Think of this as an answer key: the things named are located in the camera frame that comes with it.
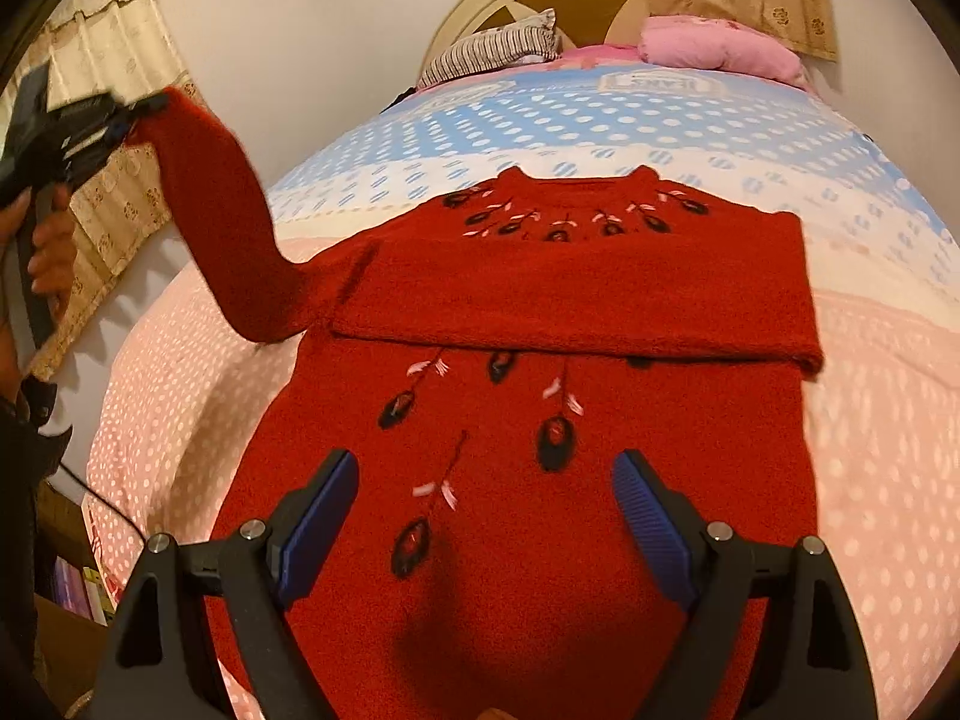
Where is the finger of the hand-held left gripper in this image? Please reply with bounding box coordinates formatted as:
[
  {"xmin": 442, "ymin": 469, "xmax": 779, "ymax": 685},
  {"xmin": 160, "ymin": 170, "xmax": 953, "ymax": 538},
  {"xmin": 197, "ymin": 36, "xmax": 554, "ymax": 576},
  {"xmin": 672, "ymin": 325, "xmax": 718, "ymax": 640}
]
[
  {"xmin": 105, "ymin": 92, "xmax": 170, "ymax": 122},
  {"xmin": 66, "ymin": 120, "xmax": 145, "ymax": 164}
]

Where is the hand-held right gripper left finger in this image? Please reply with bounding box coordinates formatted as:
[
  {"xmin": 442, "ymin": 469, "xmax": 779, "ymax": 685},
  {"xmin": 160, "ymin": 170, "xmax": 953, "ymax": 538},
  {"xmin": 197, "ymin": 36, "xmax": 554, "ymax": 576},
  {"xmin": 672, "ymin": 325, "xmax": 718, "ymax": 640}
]
[{"xmin": 64, "ymin": 448, "xmax": 361, "ymax": 720}]

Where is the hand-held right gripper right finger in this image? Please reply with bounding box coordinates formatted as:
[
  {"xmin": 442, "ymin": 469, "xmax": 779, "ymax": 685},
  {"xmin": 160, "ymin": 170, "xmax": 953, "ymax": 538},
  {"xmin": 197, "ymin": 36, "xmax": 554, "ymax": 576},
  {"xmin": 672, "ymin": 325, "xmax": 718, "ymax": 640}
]
[{"xmin": 611, "ymin": 448, "xmax": 878, "ymax": 720}]

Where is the red embroidered knit sweater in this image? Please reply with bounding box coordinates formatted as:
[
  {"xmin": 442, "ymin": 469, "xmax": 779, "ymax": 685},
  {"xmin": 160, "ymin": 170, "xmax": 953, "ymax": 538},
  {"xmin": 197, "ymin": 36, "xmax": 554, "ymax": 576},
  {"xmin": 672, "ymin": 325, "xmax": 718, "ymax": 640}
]
[{"xmin": 126, "ymin": 86, "xmax": 826, "ymax": 720}]

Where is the person's left hand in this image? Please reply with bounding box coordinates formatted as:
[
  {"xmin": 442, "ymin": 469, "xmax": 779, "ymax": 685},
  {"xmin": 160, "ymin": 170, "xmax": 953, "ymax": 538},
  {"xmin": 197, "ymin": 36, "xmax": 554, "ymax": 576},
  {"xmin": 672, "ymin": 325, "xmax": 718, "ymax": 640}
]
[{"xmin": 0, "ymin": 184, "xmax": 77, "ymax": 317}]

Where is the pink and blue dotted bedsheet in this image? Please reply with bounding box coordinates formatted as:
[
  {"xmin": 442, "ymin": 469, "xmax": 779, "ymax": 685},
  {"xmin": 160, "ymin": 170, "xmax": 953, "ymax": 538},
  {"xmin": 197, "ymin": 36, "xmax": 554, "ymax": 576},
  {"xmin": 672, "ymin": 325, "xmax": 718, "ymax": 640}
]
[{"xmin": 82, "ymin": 60, "xmax": 960, "ymax": 720}]

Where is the row of books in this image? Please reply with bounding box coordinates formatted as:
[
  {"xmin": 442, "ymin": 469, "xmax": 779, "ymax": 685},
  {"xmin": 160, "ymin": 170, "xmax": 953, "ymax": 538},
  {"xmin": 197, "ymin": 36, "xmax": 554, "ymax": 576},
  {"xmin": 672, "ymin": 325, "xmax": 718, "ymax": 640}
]
[{"xmin": 51, "ymin": 555, "xmax": 115, "ymax": 625}]

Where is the striped pillow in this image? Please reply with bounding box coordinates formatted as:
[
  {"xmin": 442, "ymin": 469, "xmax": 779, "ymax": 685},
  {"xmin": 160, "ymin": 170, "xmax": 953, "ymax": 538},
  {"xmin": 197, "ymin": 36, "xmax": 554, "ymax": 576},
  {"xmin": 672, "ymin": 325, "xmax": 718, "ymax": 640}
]
[{"xmin": 416, "ymin": 9, "xmax": 560, "ymax": 89}]

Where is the pink pillow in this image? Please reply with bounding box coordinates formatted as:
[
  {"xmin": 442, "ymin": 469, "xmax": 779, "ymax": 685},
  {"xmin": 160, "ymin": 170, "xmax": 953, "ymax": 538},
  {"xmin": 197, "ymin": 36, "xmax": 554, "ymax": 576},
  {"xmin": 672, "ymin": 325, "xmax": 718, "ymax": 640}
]
[{"xmin": 637, "ymin": 15, "xmax": 812, "ymax": 88}]

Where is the black cable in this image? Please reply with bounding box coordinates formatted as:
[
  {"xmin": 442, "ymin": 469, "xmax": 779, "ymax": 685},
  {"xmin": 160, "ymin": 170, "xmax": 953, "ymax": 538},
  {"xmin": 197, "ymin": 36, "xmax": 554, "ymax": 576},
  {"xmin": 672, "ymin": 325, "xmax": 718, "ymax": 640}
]
[{"xmin": 56, "ymin": 461, "xmax": 155, "ymax": 545}]

